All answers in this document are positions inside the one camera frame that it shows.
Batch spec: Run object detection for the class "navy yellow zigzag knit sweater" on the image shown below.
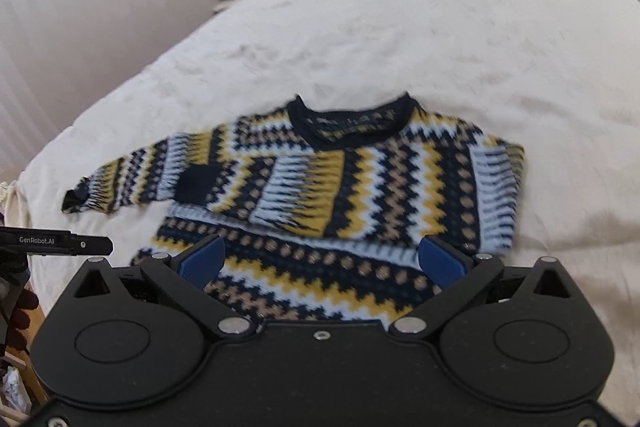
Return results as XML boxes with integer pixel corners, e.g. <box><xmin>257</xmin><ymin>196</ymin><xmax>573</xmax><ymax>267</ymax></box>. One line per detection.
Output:
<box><xmin>61</xmin><ymin>92</ymin><xmax>527</xmax><ymax>324</ymax></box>

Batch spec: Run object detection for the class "white bedspread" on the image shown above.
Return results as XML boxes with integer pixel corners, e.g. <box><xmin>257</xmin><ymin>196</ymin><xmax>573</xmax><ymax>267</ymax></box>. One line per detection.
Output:
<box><xmin>10</xmin><ymin>0</ymin><xmax>640</xmax><ymax>388</ymax></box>

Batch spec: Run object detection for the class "person's left hand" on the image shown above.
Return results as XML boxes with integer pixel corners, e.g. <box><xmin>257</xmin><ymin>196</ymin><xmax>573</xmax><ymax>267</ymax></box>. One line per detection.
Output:
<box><xmin>9</xmin><ymin>289</ymin><xmax>40</xmax><ymax>354</ymax></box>

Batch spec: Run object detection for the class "white curtain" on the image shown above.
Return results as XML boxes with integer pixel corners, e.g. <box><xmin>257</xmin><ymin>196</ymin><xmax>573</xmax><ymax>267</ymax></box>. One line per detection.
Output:
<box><xmin>0</xmin><ymin>0</ymin><xmax>261</xmax><ymax>178</ymax></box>

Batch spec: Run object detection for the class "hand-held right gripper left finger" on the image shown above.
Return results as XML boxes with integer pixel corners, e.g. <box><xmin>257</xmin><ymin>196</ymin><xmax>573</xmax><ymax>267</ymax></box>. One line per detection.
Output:
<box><xmin>70</xmin><ymin>234</ymin><xmax>256</xmax><ymax>340</ymax></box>

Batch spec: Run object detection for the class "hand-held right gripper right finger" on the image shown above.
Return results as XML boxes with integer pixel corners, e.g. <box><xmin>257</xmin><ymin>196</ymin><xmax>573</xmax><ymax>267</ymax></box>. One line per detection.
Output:
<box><xmin>387</xmin><ymin>234</ymin><xmax>573</xmax><ymax>340</ymax></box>

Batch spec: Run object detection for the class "wooden shelf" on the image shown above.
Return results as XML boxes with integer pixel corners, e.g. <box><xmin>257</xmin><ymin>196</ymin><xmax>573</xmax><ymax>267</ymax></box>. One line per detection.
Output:
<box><xmin>0</xmin><ymin>347</ymin><xmax>48</xmax><ymax>427</ymax></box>

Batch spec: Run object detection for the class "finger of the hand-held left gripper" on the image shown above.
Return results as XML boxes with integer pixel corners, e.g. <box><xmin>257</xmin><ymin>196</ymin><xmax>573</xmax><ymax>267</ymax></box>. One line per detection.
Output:
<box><xmin>0</xmin><ymin>229</ymin><xmax>114</xmax><ymax>256</ymax></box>

